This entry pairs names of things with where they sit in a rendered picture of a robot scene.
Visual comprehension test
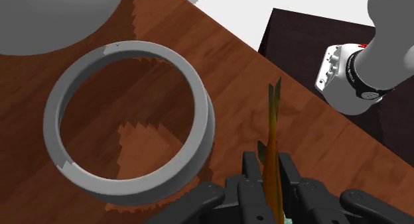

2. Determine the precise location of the large grey round bowl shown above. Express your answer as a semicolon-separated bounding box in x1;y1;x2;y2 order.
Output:
0;0;127;57

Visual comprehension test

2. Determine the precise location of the orange fish-shaped toy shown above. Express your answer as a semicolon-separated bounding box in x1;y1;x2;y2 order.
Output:
257;76;286;224

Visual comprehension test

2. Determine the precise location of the grey ring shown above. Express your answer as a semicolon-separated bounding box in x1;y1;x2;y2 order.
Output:
42;40;216;207

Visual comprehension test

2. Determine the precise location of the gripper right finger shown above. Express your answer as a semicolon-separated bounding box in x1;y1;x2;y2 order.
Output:
278;152;414;224

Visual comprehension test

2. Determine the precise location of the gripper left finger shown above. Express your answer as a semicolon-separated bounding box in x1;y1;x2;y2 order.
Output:
145;151;277;224

